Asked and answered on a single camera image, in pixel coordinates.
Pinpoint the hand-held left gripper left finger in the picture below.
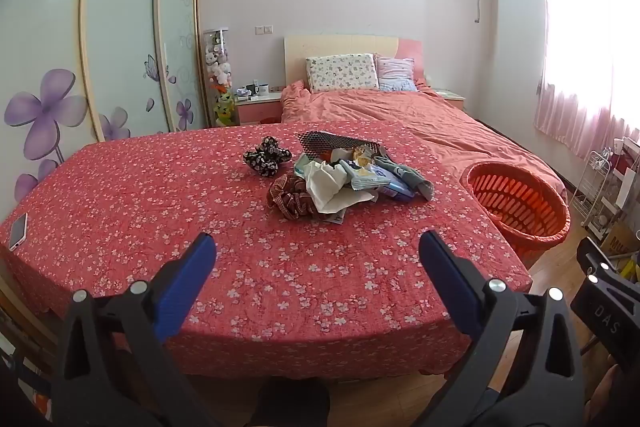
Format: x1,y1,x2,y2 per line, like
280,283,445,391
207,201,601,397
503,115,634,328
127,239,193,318
52,233,221,427

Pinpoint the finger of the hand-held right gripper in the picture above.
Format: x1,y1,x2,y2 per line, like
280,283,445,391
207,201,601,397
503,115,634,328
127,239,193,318
576,237,640,303

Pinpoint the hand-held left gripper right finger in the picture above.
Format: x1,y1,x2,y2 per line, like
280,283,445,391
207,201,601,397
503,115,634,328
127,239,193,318
419,231,586,427

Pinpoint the orange plastic basket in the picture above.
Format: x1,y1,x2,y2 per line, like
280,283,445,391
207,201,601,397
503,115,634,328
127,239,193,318
460,162,571,263

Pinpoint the cardboard box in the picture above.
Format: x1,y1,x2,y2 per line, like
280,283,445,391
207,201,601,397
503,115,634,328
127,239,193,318
600,222,640,268

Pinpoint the red floral tablecloth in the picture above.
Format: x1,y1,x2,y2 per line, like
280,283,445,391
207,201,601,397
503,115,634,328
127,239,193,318
0,121,533,380

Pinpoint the red plaid scrunchie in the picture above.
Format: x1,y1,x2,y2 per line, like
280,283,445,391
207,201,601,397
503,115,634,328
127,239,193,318
267,173,321,220

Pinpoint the light blue yellow packet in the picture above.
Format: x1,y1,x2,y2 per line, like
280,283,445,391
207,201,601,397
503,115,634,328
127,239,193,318
340,159,396,192

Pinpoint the black floral scrunchie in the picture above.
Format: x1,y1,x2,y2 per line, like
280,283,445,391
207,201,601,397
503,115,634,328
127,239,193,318
243,136,293,178

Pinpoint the pale green plastic wrapper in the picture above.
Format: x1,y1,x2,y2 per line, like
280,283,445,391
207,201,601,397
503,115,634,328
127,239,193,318
294,154,321,178

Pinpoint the white smartphone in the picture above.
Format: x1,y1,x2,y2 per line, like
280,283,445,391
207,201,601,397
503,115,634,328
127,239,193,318
9,213,29,252

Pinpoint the bed with pink duvet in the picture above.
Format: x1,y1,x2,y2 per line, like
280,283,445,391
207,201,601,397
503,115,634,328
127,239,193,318
280,81,568,202

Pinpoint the pink white nightstand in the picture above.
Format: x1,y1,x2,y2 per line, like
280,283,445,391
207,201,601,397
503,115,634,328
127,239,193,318
234,92,283,125
430,88,466,110

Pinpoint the black mesh sheet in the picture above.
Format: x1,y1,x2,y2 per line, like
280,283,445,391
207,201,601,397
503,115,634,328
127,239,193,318
297,132,388,160

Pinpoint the pink curtain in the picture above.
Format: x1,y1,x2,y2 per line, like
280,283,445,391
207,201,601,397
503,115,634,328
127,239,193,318
532,0,640,160

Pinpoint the clear tube of plush toys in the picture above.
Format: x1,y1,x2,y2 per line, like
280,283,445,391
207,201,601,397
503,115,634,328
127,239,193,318
204,28,236,126

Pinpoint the pink striped pillow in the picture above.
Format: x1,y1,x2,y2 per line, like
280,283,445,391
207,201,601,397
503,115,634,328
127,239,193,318
375,54,418,92

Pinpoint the white floral pillow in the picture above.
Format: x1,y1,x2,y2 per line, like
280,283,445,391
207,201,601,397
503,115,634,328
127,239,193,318
305,53,380,94

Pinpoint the sliding wardrobe with purple flowers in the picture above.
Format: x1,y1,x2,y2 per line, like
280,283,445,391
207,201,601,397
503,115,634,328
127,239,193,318
0,0,211,218

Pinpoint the cream pink bed headboard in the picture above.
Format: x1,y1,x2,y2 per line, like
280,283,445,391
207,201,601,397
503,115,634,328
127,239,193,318
284,34,423,90

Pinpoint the white wire rack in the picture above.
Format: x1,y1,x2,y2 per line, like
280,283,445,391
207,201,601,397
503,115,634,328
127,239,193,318
570,149,640,238

